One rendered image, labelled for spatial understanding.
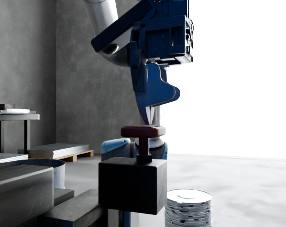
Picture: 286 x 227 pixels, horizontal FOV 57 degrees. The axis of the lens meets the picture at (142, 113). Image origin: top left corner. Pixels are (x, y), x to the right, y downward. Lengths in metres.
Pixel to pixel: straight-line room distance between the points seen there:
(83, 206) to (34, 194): 0.08
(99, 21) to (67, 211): 0.46
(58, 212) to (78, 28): 5.70
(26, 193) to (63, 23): 5.99
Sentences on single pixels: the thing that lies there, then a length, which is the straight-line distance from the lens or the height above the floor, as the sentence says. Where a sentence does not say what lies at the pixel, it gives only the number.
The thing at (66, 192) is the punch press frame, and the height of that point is 0.65.
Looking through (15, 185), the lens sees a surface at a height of 0.70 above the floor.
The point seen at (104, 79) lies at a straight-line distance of 5.45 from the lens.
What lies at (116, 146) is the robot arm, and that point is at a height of 0.66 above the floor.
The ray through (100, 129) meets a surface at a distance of 5.46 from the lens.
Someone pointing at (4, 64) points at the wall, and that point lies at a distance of 5.16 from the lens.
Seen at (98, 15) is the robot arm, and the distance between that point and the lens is 0.67.
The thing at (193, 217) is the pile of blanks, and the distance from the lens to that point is 1.61.
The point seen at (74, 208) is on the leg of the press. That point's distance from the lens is 0.42.
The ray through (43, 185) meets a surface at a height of 0.68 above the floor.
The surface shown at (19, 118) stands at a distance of 0.56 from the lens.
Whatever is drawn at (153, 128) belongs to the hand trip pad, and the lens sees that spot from 0.38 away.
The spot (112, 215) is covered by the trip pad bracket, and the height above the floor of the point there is 0.61.
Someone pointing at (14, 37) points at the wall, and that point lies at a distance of 5.40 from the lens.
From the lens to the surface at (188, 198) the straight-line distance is 1.66.
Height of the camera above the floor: 0.78
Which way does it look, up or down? level
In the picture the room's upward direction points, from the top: straight up
